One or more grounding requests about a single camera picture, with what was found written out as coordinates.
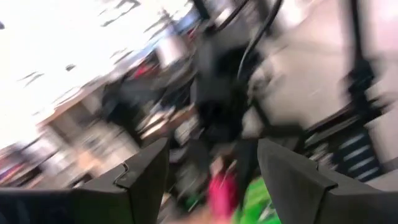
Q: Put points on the red mini stapler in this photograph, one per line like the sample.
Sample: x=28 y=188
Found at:
x=222 y=196

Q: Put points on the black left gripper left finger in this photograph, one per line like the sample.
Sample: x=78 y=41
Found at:
x=93 y=202

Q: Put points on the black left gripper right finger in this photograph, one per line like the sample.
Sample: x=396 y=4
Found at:
x=311 y=199

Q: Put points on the dark box with pale stripes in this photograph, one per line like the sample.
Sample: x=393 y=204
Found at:
x=357 y=155

